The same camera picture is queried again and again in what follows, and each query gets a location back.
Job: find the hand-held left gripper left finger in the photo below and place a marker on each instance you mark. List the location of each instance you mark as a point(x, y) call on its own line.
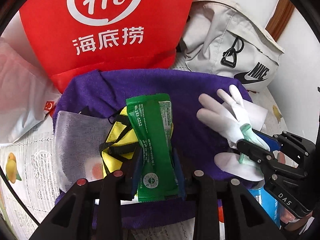
point(136, 177)

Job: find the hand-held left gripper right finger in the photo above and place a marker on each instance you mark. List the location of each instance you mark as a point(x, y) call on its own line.
point(178, 177)

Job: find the person's right hand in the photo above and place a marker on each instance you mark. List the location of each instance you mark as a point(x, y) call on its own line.
point(297, 223)

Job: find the grey waist bag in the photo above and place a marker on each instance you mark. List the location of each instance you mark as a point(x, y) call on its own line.
point(212, 42)

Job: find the mint green cloth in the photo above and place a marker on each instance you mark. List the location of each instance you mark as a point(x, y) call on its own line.
point(225, 117)

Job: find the blue tissue pack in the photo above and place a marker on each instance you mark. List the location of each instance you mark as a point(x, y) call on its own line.
point(267, 205)

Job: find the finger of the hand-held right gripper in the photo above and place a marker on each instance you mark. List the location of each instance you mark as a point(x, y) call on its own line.
point(250, 150)
point(271, 143)

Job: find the red paper bag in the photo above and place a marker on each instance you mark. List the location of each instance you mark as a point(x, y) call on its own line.
point(155, 52)

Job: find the green wet wipes packet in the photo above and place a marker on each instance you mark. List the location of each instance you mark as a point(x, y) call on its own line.
point(150, 135)

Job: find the brown wooden door frame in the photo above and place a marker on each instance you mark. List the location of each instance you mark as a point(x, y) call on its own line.
point(282, 12)

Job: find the white plastic shopping bag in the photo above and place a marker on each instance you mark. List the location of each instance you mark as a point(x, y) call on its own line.
point(22, 92)

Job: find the purple cloth bag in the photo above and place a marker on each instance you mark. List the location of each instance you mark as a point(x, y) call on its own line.
point(187, 92)

